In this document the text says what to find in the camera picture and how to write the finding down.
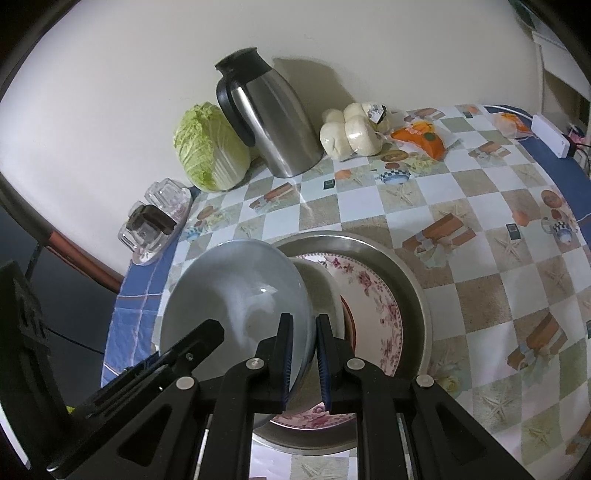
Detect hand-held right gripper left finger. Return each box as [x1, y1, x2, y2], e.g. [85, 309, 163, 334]
[48, 313, 296, 480]

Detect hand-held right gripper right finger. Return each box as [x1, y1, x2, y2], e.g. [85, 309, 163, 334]
[316, 314, 529, 480]

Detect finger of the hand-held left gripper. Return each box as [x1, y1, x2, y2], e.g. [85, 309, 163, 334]
[69, 318, 226, 437]

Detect white square bowl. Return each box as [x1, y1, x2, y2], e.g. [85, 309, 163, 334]
[159, 239, 315, 393]

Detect round floral plate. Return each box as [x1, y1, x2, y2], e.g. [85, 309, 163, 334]
[270, 251, 404, 428]

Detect stainless steel basin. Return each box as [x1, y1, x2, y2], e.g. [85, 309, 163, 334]
[252, 231, 433, 455]

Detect blue checked cloth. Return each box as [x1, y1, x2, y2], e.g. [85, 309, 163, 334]
[100, 105, 591, 388]

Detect clear glass tray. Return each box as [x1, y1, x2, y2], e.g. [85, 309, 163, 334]
[117, 185, 192, 265]

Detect glass coffee pot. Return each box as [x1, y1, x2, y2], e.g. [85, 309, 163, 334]
[127, 204, 177, 250]

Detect printed checked tablecloth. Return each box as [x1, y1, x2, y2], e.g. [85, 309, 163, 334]
[102, 104, 591, 480]

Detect napa cabbage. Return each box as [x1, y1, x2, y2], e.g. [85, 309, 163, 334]
[174, 104, 252, 192]

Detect stainless steel thermos jug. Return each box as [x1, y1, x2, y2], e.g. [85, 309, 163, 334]
[215, 47, 324, 178]

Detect bag of steamed buns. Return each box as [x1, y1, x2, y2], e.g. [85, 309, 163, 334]
[320, 102, 393, 162]

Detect orange snack packet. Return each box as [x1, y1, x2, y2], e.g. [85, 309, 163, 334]
[494, 112, 536, 139]
[390, 117, 458, 161]

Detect white power adapter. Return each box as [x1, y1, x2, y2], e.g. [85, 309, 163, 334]
[531, 114, 573, 158]

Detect white cabinet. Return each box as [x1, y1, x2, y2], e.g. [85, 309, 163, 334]
[531, 28, 591, 139]

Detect black cable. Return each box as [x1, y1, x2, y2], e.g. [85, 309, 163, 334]
[570, 134, 591, 176]

